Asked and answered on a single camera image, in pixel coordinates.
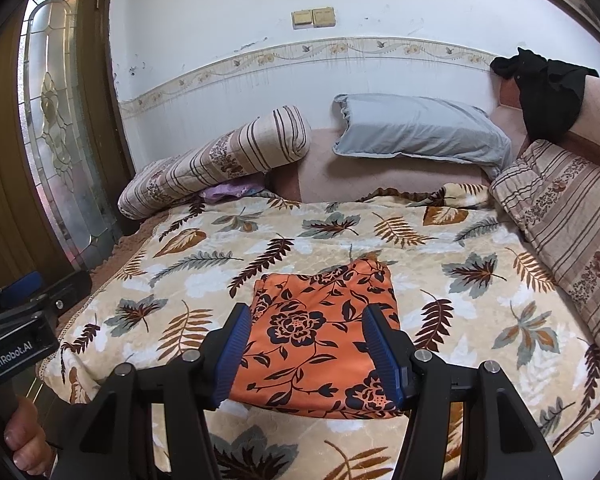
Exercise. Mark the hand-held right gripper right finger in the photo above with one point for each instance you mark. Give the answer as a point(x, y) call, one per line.
point(385, 355)

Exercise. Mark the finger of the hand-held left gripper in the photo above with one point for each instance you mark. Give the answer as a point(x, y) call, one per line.
point(65, 291)
point(22, 286)

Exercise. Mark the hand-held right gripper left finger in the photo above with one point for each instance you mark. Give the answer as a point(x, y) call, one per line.
point(232, 355)

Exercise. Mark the orange floral blouse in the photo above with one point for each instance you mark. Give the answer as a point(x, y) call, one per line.
point(310, 330)

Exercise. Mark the person's left hand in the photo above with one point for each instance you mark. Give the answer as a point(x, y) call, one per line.
point(32, 435)

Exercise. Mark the leaf print fleece blanket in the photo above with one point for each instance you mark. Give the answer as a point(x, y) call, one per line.
point(480, 310)

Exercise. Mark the wooden door with leaded glass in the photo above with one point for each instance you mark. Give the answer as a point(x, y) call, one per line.
point(10, 160)

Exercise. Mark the purple cloth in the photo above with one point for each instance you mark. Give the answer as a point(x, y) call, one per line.
point(230, 192)

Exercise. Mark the pink sofa bed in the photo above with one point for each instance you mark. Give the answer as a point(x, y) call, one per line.
point(370, 180)

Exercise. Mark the striped floral bolster pillow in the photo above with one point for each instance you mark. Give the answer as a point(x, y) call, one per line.
point(215, 160)

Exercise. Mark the brown striped floral pillow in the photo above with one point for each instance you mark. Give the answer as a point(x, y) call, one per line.
point(565, 220)

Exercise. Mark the grey ruffled pillow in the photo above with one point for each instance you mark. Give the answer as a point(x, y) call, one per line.
point(420, 130)

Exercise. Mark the black cloth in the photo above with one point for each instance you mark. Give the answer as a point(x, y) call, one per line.
point(545, 95)

